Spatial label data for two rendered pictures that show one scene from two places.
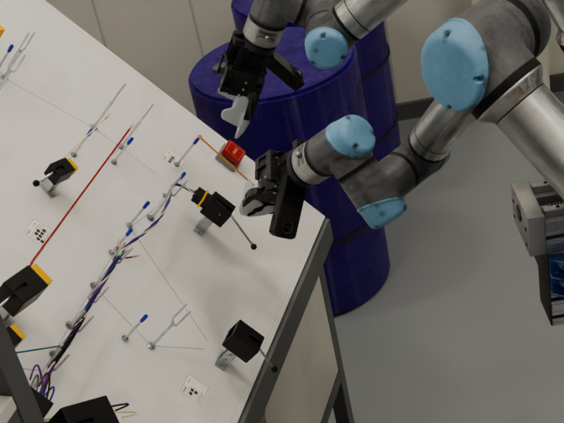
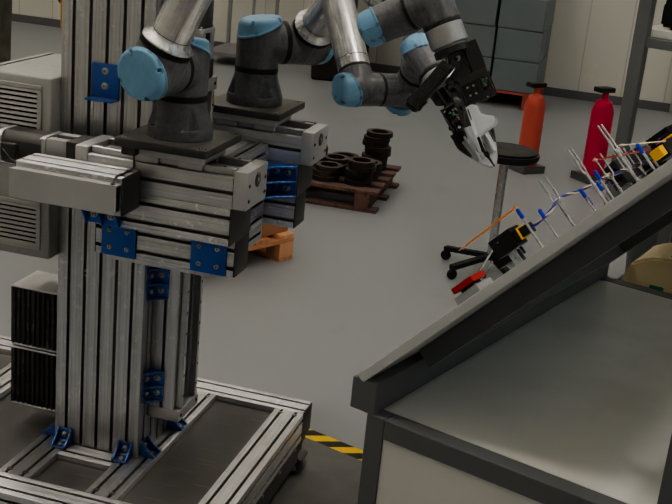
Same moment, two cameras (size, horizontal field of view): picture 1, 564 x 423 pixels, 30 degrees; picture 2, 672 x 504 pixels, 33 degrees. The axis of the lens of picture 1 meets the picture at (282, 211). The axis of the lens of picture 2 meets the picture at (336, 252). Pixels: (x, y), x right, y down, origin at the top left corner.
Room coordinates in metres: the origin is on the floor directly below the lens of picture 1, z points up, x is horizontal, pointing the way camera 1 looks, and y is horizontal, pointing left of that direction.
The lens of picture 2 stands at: (4.09, 0.19, 1.75)
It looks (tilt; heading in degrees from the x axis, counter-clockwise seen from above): 18 degrees down; 191
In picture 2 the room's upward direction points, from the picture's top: 6 degrees clockwise
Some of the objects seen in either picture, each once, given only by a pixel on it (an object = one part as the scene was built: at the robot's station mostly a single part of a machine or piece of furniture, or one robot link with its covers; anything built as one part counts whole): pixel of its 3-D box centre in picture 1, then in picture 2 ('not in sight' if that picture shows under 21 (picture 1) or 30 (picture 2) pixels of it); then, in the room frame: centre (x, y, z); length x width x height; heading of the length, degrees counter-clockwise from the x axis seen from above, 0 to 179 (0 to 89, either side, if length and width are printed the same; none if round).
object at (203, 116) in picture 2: not in sight; (181, 113); (1.68, -0.65, 1.21); 0.15 x 0.15 x 0.10
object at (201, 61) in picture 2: not in sight; (182, 63); (1.69, -0.65, 1.33); 0.13 x 0.12 x 0.14; 172
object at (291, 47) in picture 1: (309, 129); not in sight; (3.46, -0.16, 0.44); 1.17 x 0.72 x 0.88; 176
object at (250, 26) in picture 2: not in sight; (260, 40); (1.19, -0.61, 1.33); 0.13 x 0.12 x 0.14; 130
